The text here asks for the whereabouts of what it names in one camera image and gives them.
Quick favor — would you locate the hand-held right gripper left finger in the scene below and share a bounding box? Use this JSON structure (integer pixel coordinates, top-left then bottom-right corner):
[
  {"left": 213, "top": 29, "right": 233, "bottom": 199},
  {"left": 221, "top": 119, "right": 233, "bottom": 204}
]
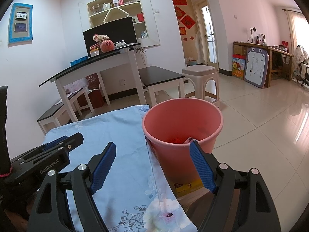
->
[{"left": 27, "top": 141, "right": 117, "bottom": 232}]

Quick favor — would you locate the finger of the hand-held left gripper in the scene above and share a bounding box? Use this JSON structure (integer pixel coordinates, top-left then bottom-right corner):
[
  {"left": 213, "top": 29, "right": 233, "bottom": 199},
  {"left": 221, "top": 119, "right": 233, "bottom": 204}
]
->
[
  {"left": 31, "top": 135, "right": 70, "bottom": 154},
  {"left": 11, "top": 132, "right": 84, "bottom": 165}
]

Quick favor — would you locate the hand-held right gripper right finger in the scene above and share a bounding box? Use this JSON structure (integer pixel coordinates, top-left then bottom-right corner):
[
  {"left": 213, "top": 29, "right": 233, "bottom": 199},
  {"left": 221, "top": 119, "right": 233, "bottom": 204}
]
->
[{"left": 189, "top": 140, "right": 282, "bottom": 232}]

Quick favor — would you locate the pink plastic bucket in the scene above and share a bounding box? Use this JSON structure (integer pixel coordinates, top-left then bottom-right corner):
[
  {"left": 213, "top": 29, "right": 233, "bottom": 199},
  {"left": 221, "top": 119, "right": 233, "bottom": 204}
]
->
[{"left": 142, "top": 98, "right": 224, "bottom": 184}]

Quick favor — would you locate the yellow printed cardboard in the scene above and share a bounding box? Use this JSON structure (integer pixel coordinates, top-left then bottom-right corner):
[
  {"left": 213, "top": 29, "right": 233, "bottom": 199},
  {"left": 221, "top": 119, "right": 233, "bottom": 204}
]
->
[{"left": 174, "top": 180, "right": 205, "bottom": 197}]

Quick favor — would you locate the white bench with papers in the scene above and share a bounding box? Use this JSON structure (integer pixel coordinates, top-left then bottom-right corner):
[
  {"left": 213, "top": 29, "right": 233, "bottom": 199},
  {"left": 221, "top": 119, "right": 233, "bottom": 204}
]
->
[{"left": 37, "top": 87, "right": 94, "bottom": 134}]

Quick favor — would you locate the blue floral tablecloth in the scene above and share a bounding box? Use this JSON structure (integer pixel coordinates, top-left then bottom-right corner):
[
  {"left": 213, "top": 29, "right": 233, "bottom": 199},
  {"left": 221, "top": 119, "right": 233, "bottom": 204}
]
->
[{"left": 43, "top": 105, "right": 198, "bottom": 232}]

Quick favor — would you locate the red waste bin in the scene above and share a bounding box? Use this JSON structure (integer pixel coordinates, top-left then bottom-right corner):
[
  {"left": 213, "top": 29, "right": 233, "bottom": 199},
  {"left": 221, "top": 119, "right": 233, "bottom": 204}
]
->
[{"left": 83, "top": 89, "right": 105, "bottom": 109}]

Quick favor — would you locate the white glass-top dining table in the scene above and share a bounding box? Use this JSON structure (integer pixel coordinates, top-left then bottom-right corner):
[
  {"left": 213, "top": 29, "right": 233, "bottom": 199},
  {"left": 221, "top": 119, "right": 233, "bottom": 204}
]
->
[{"left": 39, "top": 42, "right": 151, "bottom": 124}]

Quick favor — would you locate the blue tissue pack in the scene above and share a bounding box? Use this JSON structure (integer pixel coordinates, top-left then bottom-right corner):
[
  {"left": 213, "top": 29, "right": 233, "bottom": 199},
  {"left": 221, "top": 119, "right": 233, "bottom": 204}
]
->
[{"left": 70, "top": 56, "right": 88, "bottom": 66}]

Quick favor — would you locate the beige plastic stool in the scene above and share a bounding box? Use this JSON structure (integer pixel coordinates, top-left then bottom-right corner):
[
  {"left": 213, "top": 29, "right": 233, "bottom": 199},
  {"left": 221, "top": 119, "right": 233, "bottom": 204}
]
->
[{"left": 182, "top": 65, "right": 220, "bottom": 108}]

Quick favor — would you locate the white bench dark top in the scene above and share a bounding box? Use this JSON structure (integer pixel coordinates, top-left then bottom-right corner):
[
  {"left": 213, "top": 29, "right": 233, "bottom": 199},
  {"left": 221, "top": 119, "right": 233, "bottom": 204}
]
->
[{"left": 139, "top": 66, "right": 185, "bottom": 107}]

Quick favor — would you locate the printed fruit box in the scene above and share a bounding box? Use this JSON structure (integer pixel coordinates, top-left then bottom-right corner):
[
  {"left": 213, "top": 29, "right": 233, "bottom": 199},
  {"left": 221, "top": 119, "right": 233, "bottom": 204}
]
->
[{"left": 232, "top": 54, "right": 247, "bottom": 80}]

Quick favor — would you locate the grey monster drawing board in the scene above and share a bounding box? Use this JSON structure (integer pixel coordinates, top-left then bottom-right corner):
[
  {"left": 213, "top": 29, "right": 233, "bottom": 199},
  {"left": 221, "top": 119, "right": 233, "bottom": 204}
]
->
[{"left": 244, "top": 47, "right": 270, "bottom": 89}]

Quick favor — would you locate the black monitor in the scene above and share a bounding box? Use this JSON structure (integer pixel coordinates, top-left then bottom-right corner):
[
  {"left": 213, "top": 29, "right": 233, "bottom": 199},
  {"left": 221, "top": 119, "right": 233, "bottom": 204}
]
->
[{"left": 83, "top": 16, "right": 138, "bottom": 58}]

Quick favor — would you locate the plain cardboard box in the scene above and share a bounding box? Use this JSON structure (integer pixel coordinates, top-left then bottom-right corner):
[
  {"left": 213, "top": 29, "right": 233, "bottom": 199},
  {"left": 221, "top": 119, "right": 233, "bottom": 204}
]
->
[{"left": 233, "top": 44, "right": 248, "bottom": 56}]

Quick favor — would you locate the blue framed meter box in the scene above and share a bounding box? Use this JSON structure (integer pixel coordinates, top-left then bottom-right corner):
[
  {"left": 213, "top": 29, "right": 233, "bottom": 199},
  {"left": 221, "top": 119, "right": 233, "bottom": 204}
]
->
[{"left": 8, "top": 3, "right": 33, "bottom": 45}]

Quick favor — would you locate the white glazed door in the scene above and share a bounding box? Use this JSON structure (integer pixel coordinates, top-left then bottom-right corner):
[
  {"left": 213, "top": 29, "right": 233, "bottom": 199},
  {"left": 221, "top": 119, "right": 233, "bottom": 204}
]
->
[{"left": 195, "top": 0, "right": 219, "bottom": 72}]

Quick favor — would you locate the wooden desk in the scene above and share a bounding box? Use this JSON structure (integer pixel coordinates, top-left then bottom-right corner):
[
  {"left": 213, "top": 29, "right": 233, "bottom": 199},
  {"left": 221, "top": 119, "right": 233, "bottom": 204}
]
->
[{"left": 233, "top": 41, "right": 295, "bottom": 87}]

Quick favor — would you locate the office chair with clothes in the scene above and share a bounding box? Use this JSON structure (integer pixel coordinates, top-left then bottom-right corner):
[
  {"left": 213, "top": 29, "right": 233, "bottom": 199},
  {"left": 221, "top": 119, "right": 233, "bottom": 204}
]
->
[{"left": 293, "top": 45, "right": 309, "bottom": 87}]

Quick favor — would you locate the bright window curtain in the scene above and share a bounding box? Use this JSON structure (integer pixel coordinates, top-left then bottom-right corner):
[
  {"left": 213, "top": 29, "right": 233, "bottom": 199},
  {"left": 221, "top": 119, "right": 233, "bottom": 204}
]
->
[{"left": 286, "top": 10, "right": 309, "bottom": 54}]

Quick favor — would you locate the large red diamond wall decoration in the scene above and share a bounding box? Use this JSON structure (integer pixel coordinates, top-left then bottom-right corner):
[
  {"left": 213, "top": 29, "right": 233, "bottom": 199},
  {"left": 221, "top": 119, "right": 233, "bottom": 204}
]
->
[{"left": 181, "top": 14, "right": 196, "bottom": 29}]

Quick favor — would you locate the white wall shelf niche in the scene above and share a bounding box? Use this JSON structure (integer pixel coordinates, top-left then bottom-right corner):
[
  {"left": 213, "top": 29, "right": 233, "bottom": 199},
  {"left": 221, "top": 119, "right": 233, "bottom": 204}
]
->
[{"left": 78, "top": 0, "right": 161, "bottom": 50}]

